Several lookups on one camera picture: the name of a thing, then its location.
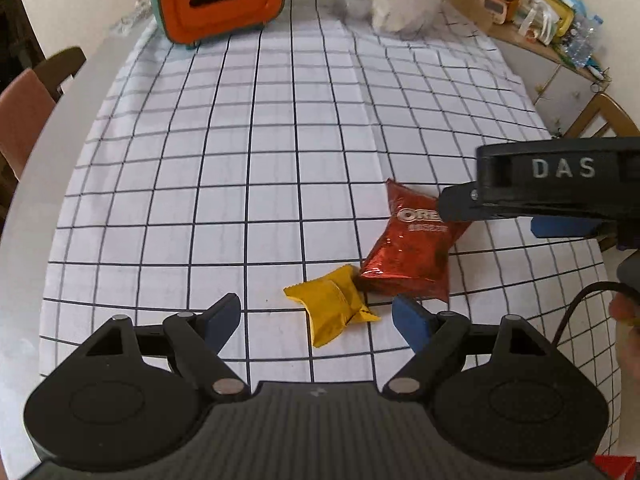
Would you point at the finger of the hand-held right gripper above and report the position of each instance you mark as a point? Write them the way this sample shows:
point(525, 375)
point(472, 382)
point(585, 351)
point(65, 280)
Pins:
point(565, 227)

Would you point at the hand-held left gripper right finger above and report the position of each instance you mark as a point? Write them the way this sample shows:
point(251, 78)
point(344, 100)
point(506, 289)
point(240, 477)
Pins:
point(407, 317)

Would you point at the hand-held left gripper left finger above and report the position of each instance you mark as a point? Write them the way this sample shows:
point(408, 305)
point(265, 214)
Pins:
point(222, 317)

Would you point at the red snack packet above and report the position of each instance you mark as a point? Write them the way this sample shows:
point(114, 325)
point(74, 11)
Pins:
point(407, 255)

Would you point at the yellow snack packet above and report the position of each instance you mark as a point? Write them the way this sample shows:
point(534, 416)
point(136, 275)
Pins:
point(330, 305)

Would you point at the red rimmed white box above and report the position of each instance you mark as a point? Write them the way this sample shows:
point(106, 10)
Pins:
point(616, 467)

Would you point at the person's right hand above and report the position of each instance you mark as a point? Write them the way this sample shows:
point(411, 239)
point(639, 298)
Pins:
point(627, 312)

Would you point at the light wooden slatted chair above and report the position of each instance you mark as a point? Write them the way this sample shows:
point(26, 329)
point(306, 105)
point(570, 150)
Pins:
point(607, 120)

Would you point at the white wooden-top cabinet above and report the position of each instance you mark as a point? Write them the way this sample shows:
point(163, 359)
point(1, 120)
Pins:
point(550, 80)

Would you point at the clear water bottle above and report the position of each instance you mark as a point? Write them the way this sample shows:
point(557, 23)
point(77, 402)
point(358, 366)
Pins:
point(582, 42)

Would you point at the white grid tablecloth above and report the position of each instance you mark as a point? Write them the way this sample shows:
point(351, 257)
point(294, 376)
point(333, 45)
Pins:
point(225, 160)

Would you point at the clear glass jar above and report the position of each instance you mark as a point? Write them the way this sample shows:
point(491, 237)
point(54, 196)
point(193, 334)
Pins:
point(537, 22)

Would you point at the yellow green lidded box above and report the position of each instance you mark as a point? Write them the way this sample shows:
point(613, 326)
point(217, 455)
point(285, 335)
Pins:
point(560, 12)

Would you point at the white kitchen timer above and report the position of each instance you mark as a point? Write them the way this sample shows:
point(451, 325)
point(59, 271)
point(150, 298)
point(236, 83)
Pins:
point(492, 9)

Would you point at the brown paper bag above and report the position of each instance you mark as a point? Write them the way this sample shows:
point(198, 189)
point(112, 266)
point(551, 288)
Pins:
point(467, 2)

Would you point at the dark brown chair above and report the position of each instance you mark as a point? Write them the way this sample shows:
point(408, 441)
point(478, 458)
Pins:
point(25, 115)

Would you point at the clear plastic wrapper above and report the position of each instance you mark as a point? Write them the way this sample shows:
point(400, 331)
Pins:
point(129, 17)

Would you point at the orange green tissue box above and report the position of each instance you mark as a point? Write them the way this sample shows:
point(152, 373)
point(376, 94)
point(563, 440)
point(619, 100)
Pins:
point(220, 0)

